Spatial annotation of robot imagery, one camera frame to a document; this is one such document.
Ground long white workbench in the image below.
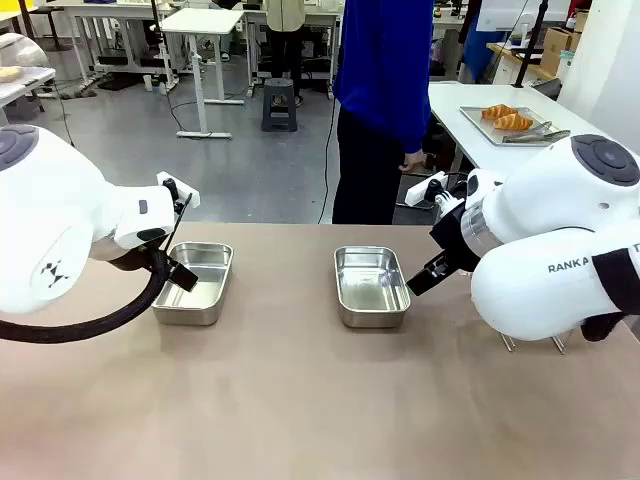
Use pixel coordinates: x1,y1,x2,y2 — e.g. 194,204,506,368
64,0,176,91

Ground rectangular steel container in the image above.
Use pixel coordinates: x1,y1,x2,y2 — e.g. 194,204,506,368
333,244,412,330
151,241,235,327

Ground brown cardboard box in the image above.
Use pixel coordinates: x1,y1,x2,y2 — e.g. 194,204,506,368
541,27,584,76

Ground black vertical stand pole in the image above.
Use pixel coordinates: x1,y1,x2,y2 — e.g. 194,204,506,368
514,0,549,89

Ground metal wire lid rack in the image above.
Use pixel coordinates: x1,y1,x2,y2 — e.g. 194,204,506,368
499,332,569,355

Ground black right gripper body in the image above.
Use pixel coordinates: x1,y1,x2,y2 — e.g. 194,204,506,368
428,197,484,275

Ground metal serving tongs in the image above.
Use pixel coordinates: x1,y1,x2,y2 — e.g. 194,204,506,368
502,121,572,145

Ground person's right forearm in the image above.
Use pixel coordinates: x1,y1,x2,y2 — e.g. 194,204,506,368
402,94,434,154

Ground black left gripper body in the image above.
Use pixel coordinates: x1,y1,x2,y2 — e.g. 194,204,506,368
144,243,174,274

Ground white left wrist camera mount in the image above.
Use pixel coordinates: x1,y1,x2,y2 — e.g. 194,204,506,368
156,171,201,207

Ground black floor cable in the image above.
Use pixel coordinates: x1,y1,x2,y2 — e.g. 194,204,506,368
317,97,342,224

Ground white table with dome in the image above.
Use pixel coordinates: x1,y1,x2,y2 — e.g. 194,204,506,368
0,67,57,109

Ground white standing desk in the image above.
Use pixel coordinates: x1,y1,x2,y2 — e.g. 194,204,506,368
160,7,246,139

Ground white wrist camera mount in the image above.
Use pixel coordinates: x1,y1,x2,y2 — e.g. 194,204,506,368
156,171,201,207
404,170,469,214

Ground grey plastic step stool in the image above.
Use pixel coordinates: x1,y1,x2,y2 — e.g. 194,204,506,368
260,78,300,133

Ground black right arm cable sleeve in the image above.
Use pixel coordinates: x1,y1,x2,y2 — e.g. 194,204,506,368
579,247,640,344

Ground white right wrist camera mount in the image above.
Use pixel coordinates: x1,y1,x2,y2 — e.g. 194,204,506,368
404,170,469,214

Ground clear plastic dome cover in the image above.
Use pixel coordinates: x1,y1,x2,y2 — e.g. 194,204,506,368
0,32,51,81

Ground person in blue sweater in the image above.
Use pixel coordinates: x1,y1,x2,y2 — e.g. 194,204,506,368
331,0,435,225

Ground background person in beige top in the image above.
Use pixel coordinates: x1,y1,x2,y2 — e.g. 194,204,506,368
264,0,306,109

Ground black arm cable sleeve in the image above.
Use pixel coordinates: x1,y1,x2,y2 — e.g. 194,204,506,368
579,247,640,344
0,244,174,345

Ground black left arm cable sleeve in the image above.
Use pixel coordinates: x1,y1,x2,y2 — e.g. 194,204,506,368
0,244,174,345

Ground person's right hand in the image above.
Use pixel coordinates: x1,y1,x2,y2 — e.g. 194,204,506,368
399,149,426,174

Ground silver baking tray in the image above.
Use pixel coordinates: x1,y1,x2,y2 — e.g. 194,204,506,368
458,104,564,148

